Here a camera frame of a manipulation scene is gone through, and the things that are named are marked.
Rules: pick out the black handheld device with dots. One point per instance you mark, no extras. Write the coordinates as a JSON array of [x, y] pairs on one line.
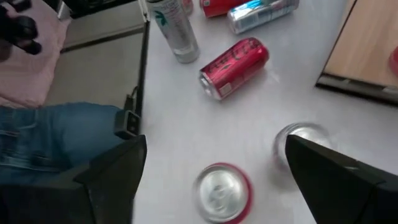
[[18, 31]]

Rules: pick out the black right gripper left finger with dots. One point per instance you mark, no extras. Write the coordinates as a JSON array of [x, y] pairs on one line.
[[121, 180]]

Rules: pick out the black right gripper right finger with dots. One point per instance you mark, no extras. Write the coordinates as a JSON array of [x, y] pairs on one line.
[[342, 193]]

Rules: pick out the red Coca-Cola can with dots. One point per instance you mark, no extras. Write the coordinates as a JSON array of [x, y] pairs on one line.
[[233, 67]]

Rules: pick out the blue silver slim can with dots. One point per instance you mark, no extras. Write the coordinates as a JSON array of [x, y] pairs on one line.
[[261, 15]]

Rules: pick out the silver Diet Coke can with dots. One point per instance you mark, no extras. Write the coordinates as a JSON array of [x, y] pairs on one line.
[[306, 132]]

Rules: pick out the white slim can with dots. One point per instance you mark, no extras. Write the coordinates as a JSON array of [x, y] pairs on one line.
[[175, 31]]

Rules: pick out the person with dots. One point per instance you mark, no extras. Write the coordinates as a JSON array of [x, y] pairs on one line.
[[46, 137]]

